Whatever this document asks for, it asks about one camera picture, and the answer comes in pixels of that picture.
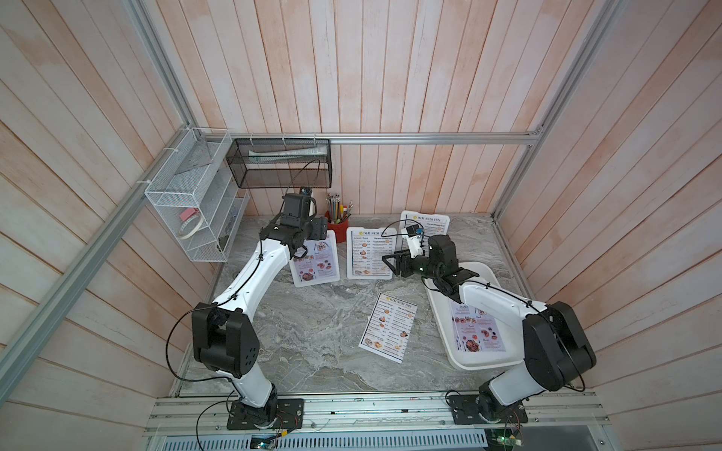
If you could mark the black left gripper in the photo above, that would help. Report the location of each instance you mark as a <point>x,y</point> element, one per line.
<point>320,228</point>

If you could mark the special menu sheet top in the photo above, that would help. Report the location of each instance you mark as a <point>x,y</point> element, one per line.
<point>316,262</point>

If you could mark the white menu holder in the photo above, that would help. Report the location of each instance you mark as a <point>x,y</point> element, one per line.
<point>400,224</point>
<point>315,265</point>
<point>369,252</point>

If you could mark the special menu sheet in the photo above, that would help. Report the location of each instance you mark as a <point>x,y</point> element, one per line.
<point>316,262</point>
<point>474,331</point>

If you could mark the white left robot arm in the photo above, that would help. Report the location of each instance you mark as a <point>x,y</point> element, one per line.
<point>224,338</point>

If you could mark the special menu sheet in tray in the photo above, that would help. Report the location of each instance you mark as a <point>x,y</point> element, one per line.
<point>474,331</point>

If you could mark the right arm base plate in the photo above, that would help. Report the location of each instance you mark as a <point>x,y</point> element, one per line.
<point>465,409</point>

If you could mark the black mesh basket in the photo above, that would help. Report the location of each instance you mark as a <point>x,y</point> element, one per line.
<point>279,163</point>

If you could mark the aluminium front rail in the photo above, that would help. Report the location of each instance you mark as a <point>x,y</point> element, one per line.
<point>565,420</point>

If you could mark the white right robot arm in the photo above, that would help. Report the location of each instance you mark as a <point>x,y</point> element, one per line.
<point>556,350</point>

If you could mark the red metal pen cup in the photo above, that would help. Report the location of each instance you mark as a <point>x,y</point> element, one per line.
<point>339,229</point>

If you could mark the Dim Sum Inn menu front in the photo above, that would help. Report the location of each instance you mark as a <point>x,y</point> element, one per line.
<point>389,328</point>

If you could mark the white plastic tray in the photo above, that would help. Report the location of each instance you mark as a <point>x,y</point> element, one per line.
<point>445,332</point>

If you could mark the white wire mesh shelf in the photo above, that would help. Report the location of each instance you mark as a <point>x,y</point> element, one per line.
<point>193,173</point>

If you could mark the white tape roll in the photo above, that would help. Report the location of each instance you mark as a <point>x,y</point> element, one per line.
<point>190,227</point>

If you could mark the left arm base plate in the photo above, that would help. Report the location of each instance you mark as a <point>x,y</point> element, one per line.
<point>284,414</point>

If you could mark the pencils and pens bundle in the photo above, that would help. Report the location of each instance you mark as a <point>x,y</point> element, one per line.
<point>337,211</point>

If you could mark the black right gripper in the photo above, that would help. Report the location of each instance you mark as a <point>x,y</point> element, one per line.
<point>401,260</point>

